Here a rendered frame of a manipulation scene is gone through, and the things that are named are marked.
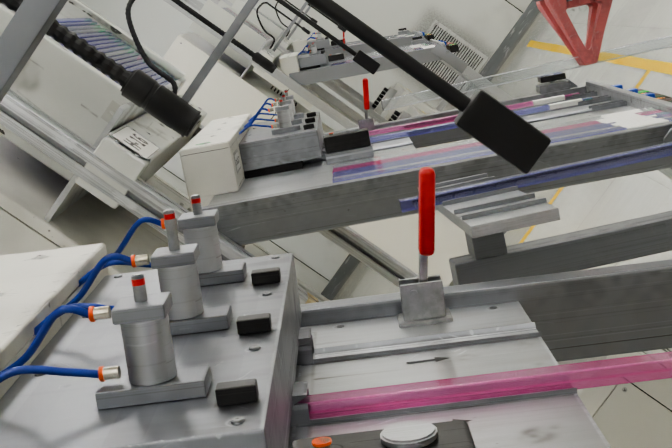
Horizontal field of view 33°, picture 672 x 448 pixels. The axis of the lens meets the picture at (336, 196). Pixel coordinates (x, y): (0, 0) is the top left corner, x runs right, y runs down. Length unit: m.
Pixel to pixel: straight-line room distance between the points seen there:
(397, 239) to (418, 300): 4.44
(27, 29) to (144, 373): 0.18
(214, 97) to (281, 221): 3.58
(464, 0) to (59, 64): 6.67
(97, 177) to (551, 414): 1.05
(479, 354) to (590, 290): 0.15
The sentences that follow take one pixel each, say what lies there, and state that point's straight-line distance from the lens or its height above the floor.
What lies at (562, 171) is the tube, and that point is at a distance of 1.06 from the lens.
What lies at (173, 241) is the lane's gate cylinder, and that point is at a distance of 0.63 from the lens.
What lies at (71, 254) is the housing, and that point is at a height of 1.28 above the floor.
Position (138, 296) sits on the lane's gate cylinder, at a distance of 0.52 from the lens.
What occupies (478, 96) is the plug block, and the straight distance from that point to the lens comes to 0.57.
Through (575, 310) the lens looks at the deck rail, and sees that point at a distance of 0.85.
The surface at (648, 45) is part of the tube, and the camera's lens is 1.19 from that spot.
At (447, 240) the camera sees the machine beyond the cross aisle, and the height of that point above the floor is 0.19.
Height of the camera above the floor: 1.22
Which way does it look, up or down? 5 degrees down
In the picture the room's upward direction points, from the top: 55 degrees counter-clockwise
